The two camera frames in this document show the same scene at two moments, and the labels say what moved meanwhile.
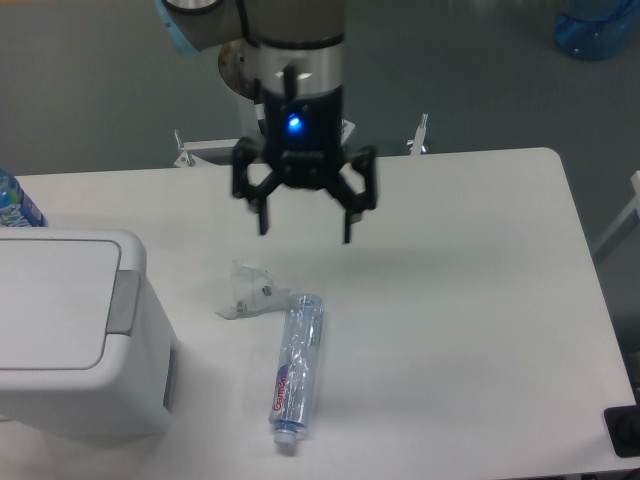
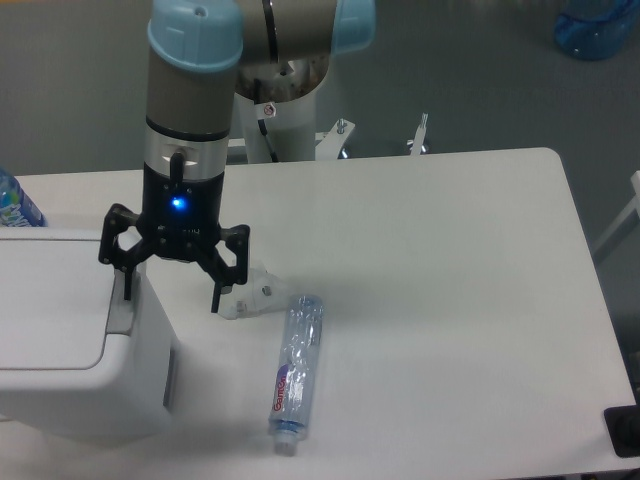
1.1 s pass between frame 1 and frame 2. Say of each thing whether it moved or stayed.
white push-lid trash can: stayed
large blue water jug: stayed
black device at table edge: stayed
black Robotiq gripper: moved
